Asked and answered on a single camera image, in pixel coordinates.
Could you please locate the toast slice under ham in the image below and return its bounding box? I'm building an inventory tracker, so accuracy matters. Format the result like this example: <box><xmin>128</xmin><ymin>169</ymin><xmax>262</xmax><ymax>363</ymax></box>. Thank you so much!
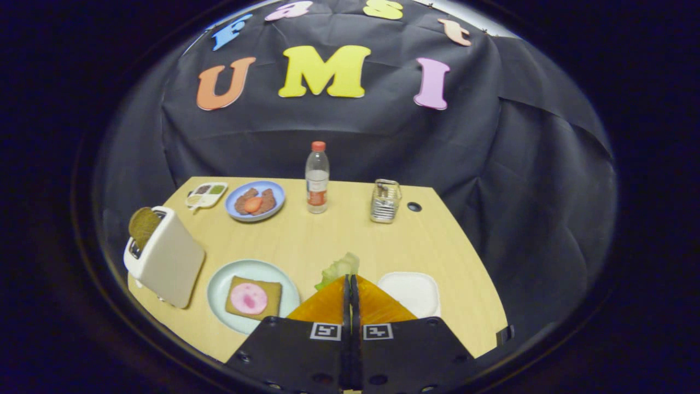
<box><xmin>225</xmin><ymin>276</ymin><xmax>283</xmax><ymax>321</ymax></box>

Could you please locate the pale green round plate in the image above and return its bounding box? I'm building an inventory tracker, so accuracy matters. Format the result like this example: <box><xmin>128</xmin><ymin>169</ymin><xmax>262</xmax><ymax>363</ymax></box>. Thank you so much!
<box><xmin>207</xmin><ymin>259</ymin><xmax>301</xmax><ymax>335</ymax></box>

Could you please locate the metal wire mesh basket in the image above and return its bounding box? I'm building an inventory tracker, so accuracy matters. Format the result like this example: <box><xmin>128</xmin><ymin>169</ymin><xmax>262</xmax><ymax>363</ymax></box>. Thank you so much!
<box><xmin>370</xmin><ymin>179</ymin><xmax>403</xmax><ymax>224</ymax></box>

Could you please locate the clear water bottle red cap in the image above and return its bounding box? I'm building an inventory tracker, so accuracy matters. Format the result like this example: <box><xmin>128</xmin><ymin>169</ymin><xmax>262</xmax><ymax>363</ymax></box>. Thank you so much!
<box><xmin>305</xmin><ymin>141</ymin><xmax>330</xmax><ymax>215</ymax></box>

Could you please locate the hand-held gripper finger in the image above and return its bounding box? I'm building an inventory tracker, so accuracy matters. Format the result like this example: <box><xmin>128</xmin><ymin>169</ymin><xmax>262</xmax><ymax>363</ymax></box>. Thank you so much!
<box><xmin>350</xmin><ymin>275</ymin><xmax>476</xmax><ymax>394</ymax></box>
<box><xmin>225</xmin><ymin>275</ymin><xmax>352</xmax><ymax>394</ymax></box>

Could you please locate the blue round plate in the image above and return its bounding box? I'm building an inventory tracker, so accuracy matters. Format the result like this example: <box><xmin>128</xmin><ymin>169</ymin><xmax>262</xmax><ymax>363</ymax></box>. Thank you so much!
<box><xmin>225</xmin><ymin>181</ymin><xmax>287</xmax><ymax>223</ymax></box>

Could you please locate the brown toasted bread slice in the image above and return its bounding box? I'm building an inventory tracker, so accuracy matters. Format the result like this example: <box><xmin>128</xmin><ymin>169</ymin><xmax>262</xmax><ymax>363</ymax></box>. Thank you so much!
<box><xmin>129</xmin><ymin>207</ymin><xmax>162</xmax><ymax>251</ymax></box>

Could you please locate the white square plate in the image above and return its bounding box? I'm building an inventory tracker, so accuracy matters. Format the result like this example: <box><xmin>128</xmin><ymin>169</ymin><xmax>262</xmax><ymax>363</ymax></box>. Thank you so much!
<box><xmin>377</xmin><ymin>272</ymin><xmax>441</xmax><ymax>319</ymax></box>

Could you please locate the green lettuce leaf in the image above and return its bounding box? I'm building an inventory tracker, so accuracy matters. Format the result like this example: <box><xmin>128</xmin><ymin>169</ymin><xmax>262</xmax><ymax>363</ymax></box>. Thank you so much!
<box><xmin>314</xmin><ymin>252</ymin><xmax>360</xmax><ymax>291</ymax></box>

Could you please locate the black backdrop cloth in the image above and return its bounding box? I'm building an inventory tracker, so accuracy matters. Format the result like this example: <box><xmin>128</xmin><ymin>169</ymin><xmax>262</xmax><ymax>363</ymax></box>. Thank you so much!
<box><xmin>96</xmin><ymin>0</ymin><xmax>619</xmax><ymax>356</ymax></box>

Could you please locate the white toaster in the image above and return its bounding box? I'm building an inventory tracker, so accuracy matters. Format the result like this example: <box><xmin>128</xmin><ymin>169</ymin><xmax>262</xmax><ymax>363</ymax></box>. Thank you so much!
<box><xmin>123</xmin><ymin>206</ymin><xmax>206</xmax><ymax>310</ymax></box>

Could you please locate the white divided seasoning dish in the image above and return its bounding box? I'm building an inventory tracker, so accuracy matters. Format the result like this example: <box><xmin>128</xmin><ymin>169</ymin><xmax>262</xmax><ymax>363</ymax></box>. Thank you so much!
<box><xmin>185</xmin><ymin>182</ymin><xmax>229</xmax><ymax>211</ymax></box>

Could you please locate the pink ham slice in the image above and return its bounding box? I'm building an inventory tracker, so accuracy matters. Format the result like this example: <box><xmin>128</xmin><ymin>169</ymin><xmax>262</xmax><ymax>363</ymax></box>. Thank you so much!
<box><xmin>230</xmin><ymin>282</ymin><xmax>269</xmax><ymax>315</ymax></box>

